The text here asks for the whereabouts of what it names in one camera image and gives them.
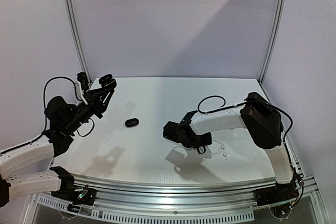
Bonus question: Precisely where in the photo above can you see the black oval charging case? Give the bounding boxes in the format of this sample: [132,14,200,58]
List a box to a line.
[98,74,117,89]

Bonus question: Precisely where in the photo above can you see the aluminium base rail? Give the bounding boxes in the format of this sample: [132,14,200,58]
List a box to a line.
[24,175,328,223]

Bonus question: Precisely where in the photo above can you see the left aluminium wall post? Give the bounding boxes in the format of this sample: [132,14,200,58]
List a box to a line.
[64,0,92,83]

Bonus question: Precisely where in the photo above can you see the aluminium wall post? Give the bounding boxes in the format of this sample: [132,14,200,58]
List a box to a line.
[64,0,92,83]
[258,0,285,85]

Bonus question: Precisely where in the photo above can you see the right aluminium wall post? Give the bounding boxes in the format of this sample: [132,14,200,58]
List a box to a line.
[258,0,285,85]

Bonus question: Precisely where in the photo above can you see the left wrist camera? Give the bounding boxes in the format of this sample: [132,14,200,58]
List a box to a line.
[75,72,89,105]

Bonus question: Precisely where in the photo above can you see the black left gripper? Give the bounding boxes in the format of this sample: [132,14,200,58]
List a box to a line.
[63,86,113,134]

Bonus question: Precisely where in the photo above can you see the small black charging case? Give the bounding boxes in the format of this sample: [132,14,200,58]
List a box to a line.
[124,118,140,128]

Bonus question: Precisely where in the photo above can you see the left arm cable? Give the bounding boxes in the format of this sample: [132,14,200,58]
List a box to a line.
[0,76,95,154]

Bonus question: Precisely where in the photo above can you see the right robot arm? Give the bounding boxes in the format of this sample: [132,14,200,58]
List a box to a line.
[163,92,295,201]

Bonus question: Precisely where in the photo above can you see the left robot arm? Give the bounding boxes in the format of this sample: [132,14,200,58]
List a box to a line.
[1,81,117,206]

